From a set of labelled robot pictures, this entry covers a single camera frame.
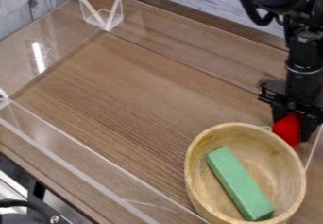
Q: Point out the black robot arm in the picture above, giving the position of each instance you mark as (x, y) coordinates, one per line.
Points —
(301, 17)

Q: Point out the black metal bracket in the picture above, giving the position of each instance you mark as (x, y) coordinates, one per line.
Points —
(51, 216)

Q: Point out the clear acrylic tray wall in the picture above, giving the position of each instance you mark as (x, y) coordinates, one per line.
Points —
(110, 84)

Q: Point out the wooden bowl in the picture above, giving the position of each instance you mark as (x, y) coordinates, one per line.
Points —
(271, 162)

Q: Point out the green rectangular block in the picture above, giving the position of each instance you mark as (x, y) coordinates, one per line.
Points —
(239, 185)

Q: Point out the red plush strawberry toy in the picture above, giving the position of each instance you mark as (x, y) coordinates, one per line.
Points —
(287, 129)

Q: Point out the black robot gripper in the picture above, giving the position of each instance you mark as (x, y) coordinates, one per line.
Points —
(298, 94)

